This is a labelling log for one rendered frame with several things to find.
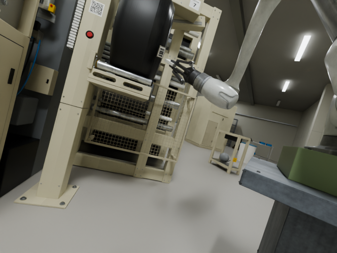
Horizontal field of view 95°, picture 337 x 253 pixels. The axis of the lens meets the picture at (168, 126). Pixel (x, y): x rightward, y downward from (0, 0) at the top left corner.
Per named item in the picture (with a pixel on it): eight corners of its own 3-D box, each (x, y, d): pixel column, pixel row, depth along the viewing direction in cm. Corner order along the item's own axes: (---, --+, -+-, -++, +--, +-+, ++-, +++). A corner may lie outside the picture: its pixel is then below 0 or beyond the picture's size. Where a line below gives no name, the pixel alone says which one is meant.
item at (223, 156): (228, 173, 307) (240, 135, 303) (207, 162, 360) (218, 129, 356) (239, 174, 324) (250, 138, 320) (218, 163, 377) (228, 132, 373)
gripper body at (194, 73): (198, 71, 72) (184, 62, 76) (190, 88, 76) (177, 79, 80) (205, 72, 77) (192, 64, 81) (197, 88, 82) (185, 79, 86)
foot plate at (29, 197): (13, 203, 88) (14, 199, 88) (40, 181, 114) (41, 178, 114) (64, 209, 95) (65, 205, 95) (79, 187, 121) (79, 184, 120)
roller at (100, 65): (96, 65, 94) (94, 68, 90) (97, 57, 90) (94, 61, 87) (152, 84, 102) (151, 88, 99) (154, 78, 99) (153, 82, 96)
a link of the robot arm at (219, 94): (196, 93, 72) (205, 98, 83) (224, 112, 65) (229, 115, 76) (210, 72, 68) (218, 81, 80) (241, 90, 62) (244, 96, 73)
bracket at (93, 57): (86, 67, 84) (90, 49, 84) (100, 80, 123) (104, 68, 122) (92, 69, 85) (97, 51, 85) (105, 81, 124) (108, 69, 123)
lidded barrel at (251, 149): (233, 159, 540) (239, 141, 537) (235, 158, 588) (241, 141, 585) (250, 165, 511) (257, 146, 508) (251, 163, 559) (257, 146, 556)
